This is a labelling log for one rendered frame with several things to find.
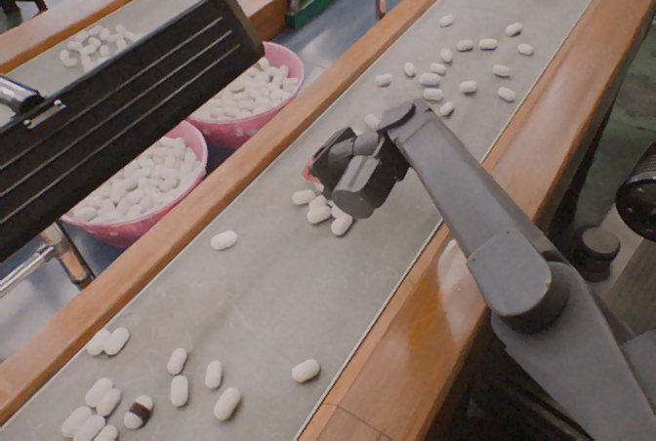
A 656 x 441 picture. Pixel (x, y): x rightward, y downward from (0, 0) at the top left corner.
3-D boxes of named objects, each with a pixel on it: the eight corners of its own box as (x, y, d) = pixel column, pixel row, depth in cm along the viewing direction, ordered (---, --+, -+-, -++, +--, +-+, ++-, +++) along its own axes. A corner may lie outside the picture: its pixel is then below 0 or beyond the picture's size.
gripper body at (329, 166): (303, 168, 77) (335, 156, 71) (342, 128, 82) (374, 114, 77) (329, 203, 79) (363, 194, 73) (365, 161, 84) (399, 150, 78)
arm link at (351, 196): (460, 144, 68) (416, 97, 65) (429, 216, 62) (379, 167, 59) (394, 167, 77) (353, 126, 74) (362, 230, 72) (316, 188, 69)
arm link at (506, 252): (678, 382, 32) (578, 273, 28) (595, 436, 33) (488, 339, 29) (459, 139, 71) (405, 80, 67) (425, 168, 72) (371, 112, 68)
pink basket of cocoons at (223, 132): (333, 100, 114) (330, 60, 107) (254, 178, 99) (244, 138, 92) (236, 67, 125) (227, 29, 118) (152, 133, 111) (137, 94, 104)
